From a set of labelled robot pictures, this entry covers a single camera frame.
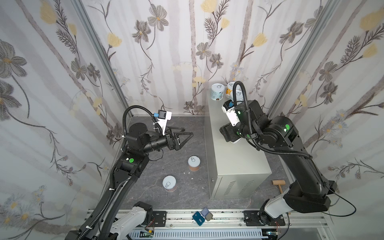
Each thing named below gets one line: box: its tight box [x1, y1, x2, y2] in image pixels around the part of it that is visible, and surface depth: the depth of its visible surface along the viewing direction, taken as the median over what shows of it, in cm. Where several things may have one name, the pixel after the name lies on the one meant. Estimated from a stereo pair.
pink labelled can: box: [162, 175, 177, 193], surface depth 82 cm
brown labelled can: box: [187, 155, 201, 172], surface depth 90 cm
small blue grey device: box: [192, 207, 214, 226], surface depth 76 cm
